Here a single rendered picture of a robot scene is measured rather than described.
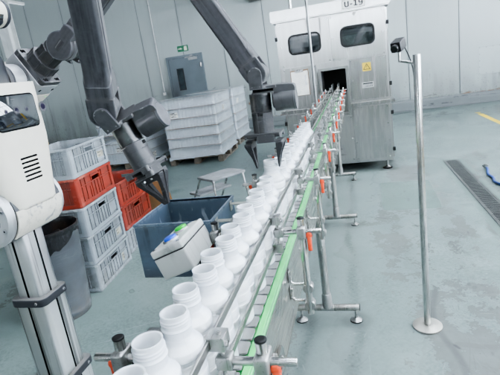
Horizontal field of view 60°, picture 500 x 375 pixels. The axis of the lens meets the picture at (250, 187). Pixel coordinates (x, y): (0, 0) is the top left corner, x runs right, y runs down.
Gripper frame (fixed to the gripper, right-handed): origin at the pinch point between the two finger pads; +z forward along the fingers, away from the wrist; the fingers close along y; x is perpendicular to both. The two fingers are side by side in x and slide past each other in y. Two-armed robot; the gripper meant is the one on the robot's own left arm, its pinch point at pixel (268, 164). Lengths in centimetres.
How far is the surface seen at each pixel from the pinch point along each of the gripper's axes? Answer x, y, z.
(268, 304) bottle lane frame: 41.9, -5.6, 18.9
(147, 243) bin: -23, 55, 32
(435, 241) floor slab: -213, -77, 117
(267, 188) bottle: 13.7, -2.0, 3.2
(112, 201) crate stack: -192, 176, 63
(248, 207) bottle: 31.2, -1.3, 2.1
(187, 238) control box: 34.1, 12.4, 7.4
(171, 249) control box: 37.7, 14.9, 8.4
